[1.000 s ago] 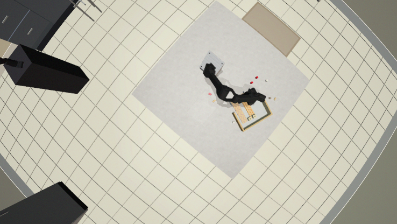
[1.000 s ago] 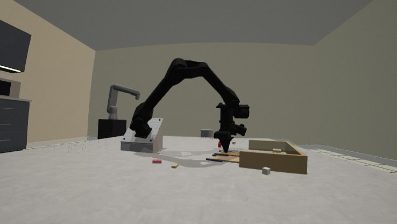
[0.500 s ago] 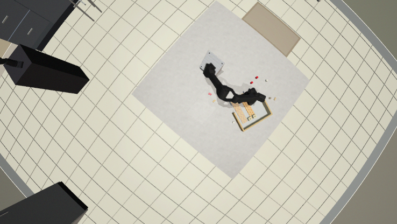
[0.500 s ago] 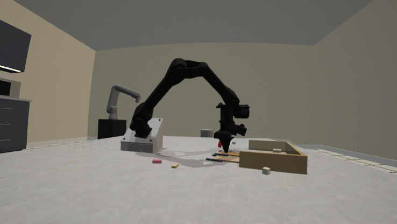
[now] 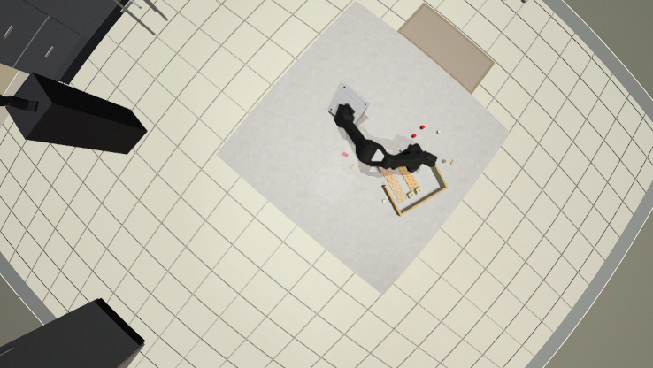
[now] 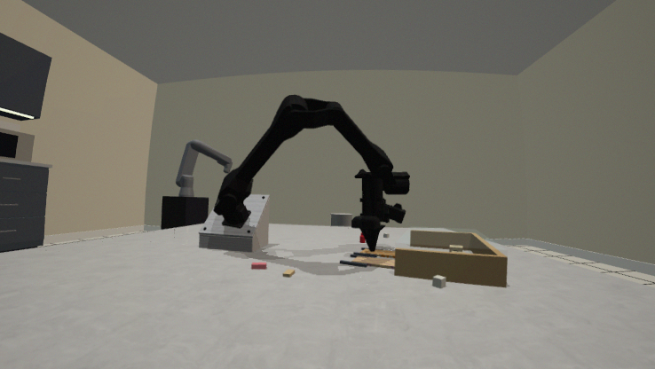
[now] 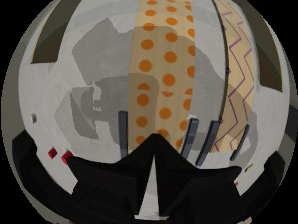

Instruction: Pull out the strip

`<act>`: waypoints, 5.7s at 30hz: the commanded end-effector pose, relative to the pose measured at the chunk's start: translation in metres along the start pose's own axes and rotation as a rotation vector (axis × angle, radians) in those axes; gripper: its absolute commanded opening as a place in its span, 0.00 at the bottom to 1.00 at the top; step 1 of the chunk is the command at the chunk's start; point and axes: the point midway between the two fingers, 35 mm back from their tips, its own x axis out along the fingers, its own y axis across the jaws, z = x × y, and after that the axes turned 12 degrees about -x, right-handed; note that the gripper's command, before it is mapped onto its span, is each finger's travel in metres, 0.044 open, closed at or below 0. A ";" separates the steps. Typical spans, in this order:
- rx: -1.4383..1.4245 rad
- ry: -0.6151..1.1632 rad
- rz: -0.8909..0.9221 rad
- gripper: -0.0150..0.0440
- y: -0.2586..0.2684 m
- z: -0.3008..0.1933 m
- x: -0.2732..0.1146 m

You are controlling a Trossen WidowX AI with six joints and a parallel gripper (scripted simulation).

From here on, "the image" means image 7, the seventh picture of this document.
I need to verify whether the tan strip with orange polka dots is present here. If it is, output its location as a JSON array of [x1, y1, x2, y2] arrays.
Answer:
[[128, 12, 196, 153]]

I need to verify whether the tan strip with purple zigzag lines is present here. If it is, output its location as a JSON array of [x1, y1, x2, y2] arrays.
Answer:
[[209, 31, 254, 153]]

